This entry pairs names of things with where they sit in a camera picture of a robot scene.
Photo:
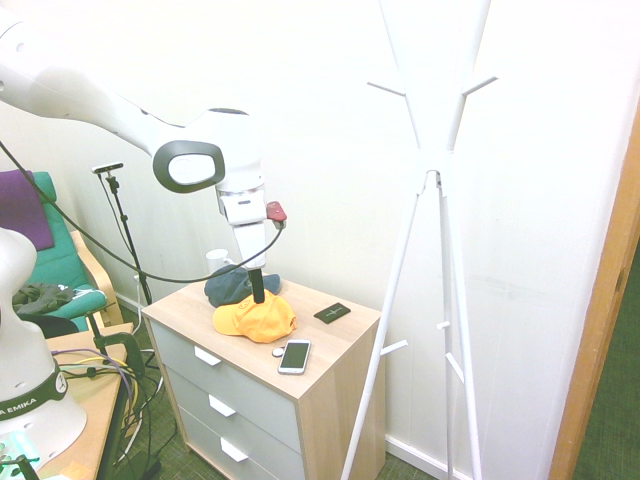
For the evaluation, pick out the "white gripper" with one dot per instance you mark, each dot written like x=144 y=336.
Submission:
x=247 y=235

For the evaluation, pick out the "yellow smiley cap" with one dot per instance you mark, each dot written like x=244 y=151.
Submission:
x=255 y=320

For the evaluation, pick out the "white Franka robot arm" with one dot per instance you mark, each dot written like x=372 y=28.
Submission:
x=100 y=110

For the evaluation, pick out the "dark blue denim cap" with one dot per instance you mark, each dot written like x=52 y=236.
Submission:
x=225 y=292

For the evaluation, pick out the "white mug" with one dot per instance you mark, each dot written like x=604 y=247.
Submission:
x=216 y=260

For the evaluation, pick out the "small round silver disc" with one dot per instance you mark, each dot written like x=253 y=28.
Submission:
x=277 y=352

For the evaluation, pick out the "white smartphone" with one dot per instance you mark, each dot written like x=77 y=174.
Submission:
x=294 y=356

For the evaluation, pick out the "black wallet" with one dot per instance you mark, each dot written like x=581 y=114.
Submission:
x=332 y=313

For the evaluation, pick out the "grey dresser drawer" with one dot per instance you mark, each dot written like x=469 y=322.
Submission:
x=200 y=442
x=250 y=385
x=260 y=440

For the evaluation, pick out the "light wood dresser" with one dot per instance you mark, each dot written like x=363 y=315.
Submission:
x=330 y=360

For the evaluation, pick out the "black tripod stand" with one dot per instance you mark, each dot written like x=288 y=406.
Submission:
x=127 y=235

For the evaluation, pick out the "black metal clamp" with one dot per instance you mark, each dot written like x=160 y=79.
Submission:
x=131 y=350

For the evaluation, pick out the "green wooden armchair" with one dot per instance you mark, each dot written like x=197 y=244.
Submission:
x=65 y=260

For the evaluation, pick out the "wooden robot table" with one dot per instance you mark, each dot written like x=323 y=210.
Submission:
x=97 y=415

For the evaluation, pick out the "dark crumpled garment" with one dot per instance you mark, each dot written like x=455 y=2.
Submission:
x=42 y=297

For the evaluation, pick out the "white coat rack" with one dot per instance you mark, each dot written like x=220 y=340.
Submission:
x=435 y=160

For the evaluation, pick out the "purple cloth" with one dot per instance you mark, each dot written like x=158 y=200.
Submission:
x=22 y=210

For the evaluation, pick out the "red wrist camera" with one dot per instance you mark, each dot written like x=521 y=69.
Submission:
x=276 y=211

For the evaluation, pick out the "black camera on tripod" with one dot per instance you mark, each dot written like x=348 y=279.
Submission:
x=108 y=168

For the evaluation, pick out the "wooden door frame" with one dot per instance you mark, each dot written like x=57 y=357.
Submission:
x=595 y=325

